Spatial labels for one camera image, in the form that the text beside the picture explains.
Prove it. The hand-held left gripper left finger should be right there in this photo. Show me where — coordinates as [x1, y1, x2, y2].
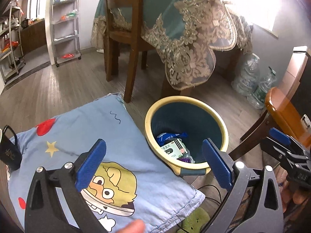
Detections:
[24, 138, 114, 233]

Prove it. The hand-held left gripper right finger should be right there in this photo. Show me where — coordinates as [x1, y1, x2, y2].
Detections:
[200, 138, 285, 233]

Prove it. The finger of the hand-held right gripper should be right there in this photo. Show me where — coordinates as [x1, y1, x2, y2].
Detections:
[260, 137, 295, 168]
[268, 127, 302, 151]

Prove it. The white striped medicine box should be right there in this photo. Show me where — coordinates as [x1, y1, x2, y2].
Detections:
[160, 138, 186, 159]

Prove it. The blue and white snack packet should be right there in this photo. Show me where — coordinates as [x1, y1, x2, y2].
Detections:
[156, 132, 188, 147]

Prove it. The teal bin with yellow rim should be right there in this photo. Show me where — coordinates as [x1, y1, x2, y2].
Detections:
[144, 96, 229, 176]

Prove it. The person's left hand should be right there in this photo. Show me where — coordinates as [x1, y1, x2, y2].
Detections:
[113, 219, 146, 233]

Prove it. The orange wooden chair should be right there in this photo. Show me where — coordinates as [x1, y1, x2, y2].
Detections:
[228, 87, 311, 162]

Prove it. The blue cartoon printed cloth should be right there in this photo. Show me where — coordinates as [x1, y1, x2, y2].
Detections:
[7, 93, 206, 233]

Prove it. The large clear water bottle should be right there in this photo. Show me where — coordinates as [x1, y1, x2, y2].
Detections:
[231, 53, 260, 96]
[246, 67, 277, 110]

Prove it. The green plush toy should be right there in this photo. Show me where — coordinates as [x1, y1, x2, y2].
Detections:
[182, 207, 211, 233]

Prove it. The beige side cabinet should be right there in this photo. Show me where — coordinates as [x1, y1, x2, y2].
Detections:
[283, 46, 311, 136]

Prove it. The black mug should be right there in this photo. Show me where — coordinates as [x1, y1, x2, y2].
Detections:
[0, 125, 22, 171]

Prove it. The dark wooden chair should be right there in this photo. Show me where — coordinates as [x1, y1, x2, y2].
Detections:
[103, 0, 149, 103]

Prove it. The metal shelf rack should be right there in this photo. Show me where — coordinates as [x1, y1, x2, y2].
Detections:
[0, 6, 27, 84]

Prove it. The white trolley cart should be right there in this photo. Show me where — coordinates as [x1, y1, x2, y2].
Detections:
[51, 0, 82, 68]

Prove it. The living room window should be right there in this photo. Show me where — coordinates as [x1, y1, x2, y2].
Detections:
[219, 0, 311, 39]

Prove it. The wooden kitchen cabinet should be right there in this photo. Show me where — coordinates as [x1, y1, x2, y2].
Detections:
[19, 19, 48, 54]

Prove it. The kitchen window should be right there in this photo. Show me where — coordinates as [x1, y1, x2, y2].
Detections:
[27, 0, 49, 21]

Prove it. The black cable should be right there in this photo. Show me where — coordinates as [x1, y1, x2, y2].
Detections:
[176, 184, 223, 233]

